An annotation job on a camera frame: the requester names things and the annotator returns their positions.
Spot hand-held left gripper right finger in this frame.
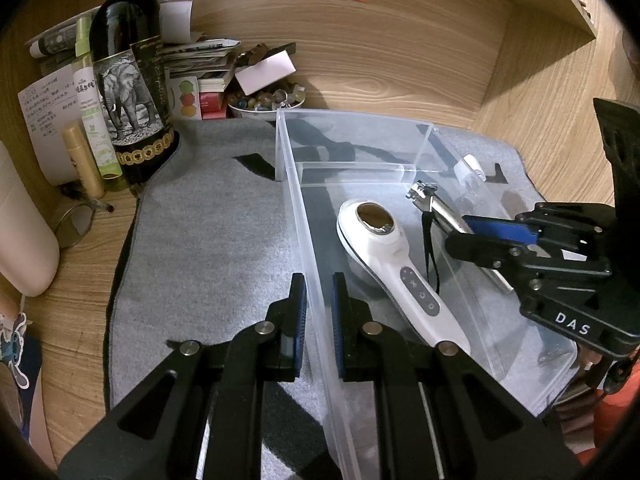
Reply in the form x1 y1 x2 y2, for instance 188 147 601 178
332 272 587 480

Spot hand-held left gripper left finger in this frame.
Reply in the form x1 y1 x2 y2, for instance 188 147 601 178
57 273 307 480

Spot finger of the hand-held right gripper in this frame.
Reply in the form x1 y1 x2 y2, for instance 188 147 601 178
462 202 619 249
444 230 614 292

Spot silver nail clipper with strap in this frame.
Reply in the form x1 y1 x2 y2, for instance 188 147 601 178
407 180 516 296

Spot clear plastic storage box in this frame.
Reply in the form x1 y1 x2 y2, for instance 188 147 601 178
275 108 581 480

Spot small clear white-capped bottle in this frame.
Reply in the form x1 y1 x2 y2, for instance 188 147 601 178
452 154 488 186

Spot white facial massager device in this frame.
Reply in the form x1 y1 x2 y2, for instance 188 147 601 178
336 199 472 356

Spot red cloth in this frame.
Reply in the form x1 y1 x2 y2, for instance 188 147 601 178
592 355 640 456

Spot grey patterned mat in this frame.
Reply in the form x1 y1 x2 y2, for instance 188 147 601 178
102 117 576 480

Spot bowl of beads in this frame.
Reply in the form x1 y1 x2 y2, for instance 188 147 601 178
225 85 307 120

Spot red small box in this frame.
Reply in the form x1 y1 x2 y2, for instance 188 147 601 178
199 91 231 120

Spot small round mirror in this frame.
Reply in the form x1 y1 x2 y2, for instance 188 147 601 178
54 205 97 250

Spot fruit-print card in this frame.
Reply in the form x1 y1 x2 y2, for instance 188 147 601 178
167 76 203 121

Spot pale blank card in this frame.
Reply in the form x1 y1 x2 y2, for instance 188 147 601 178
235 51 296 96

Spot gold cosmetic tube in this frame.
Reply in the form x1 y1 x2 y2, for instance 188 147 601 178
61 121 106 200

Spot cartoon sticker sheet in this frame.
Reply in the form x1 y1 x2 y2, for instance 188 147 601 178
0 310 31 391

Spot stack of books and papers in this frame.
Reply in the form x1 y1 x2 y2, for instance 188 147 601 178
160 37 241 121

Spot beige mug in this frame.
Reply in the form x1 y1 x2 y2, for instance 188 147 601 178
0 140 61 298

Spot green spray bottle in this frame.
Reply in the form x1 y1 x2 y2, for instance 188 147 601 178
71 15 130 192

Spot handwritten paper note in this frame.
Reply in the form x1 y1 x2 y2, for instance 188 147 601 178
17 72 83 186

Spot dark elephant-label wine bottle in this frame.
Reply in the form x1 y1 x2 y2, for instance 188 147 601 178
89 0 181 188

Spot rolled newspaper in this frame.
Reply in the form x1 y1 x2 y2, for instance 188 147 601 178
27 7 101 61

